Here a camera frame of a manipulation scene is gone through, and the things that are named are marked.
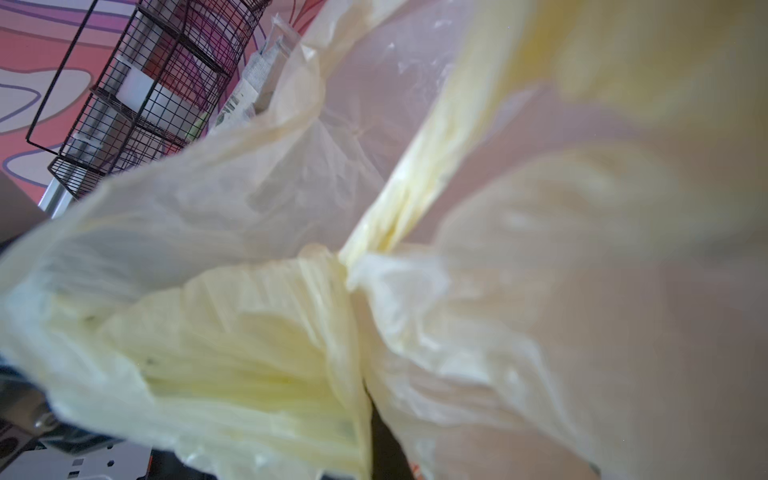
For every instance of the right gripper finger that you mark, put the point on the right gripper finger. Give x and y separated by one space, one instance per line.
389 462

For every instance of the cream plastic grocery bag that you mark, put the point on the cream plastic grocery bag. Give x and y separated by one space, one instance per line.
531 235

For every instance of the leaf print canvas tote bag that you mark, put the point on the leaf print canvas tote bag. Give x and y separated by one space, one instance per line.
253 93

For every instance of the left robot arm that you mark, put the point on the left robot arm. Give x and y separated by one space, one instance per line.
36 444

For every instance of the black wire basket left wall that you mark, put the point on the black wire basket left wall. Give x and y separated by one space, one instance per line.
193 48

